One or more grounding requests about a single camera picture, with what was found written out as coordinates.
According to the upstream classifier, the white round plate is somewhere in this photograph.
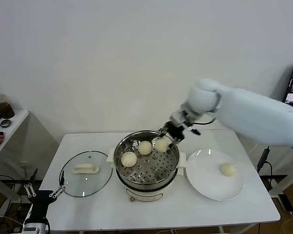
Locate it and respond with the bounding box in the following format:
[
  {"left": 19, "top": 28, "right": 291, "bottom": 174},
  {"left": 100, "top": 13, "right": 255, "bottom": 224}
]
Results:
[{"left": 185, "top": 148, "right": 245, "bottom": 202}]

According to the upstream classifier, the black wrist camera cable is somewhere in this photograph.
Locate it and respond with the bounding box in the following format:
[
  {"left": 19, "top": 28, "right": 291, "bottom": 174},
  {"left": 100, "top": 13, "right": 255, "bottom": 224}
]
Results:
[{"left": 189, "top": 118, "right": 216, "bottom": 136}]

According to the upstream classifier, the glass lid with white handle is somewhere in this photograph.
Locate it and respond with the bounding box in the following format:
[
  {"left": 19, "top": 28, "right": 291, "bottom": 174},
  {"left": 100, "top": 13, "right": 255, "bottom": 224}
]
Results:
[{"left": 59, "top": 150, "right": 113, "bottom": 198}]

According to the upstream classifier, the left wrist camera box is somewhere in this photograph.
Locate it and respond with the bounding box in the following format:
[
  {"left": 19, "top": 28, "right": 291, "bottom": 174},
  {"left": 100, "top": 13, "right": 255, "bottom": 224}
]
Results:
[{"left": 21, "top": 223, "right": 48, "bottom": 234}]

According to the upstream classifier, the white side table with cup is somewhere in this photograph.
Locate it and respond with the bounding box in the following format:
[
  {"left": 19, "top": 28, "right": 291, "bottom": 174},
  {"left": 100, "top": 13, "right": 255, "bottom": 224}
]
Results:
[{"left": 0, "top": 109, "right": 30, "bottom": 217}]

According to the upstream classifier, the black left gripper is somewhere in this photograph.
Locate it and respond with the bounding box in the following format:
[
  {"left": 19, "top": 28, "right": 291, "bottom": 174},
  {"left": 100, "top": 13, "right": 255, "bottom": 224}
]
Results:
[{"left": 23, "top": 168, "right": 66, "bottom": 219}]

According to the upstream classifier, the plastic cup of dark drink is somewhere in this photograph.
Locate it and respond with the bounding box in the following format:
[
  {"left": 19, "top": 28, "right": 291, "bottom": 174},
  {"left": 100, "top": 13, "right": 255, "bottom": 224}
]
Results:
[{"left": 0, "top": 94, "right": 15, "bottom": 119}]

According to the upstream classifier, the perforated steel steamer pot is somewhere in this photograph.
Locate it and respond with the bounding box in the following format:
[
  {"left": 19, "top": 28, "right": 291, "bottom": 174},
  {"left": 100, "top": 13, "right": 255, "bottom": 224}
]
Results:
[{"left": 106, "top": 131, "right": 187, "bottom": 189}]

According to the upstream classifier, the white side table with laptop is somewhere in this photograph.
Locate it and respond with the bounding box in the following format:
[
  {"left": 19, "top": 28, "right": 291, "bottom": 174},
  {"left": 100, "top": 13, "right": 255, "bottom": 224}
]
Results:
[{"left": 258, "top": 146, "right": 293, "bottom": 198}]

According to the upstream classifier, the black device on floor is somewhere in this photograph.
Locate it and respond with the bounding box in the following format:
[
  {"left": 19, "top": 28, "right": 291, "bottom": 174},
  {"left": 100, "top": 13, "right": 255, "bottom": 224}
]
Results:
[{"left": 278, "top": 194, "right": 293, "bottom": 213}]

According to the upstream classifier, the black floor cable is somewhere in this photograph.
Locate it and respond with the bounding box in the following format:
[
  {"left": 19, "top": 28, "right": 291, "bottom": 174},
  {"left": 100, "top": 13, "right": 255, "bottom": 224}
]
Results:
[{"left": 0, "top": 174, "right": 22, "bottom": 186}]

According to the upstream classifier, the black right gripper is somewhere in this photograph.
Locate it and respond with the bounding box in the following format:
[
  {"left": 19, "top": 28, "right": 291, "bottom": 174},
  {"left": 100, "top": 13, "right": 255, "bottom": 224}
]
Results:
[{"left": 153, "top": 121, "right": 187, "bottom": 149}]

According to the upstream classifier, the white steamed baozi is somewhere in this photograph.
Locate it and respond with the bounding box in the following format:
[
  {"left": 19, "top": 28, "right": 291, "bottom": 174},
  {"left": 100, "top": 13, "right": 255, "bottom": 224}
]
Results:
[
  {"left": 138, "top": 140, "right": 153, "bottom": 156},
  {"left": 155, "top": 137, "right": 173, "bottom": 152},
  {"left": 218, "top": 162, "right": 237, "bottom": 177},
  {"left": 121, "top": 151, "right": 138, "bottom": 168}
]

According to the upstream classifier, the black cable with adapter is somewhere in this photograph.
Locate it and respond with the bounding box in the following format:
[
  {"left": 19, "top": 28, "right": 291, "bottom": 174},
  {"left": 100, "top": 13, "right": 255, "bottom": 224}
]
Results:
[{"left": 257, "top": 146, "right": 273, "bottom": 191}]

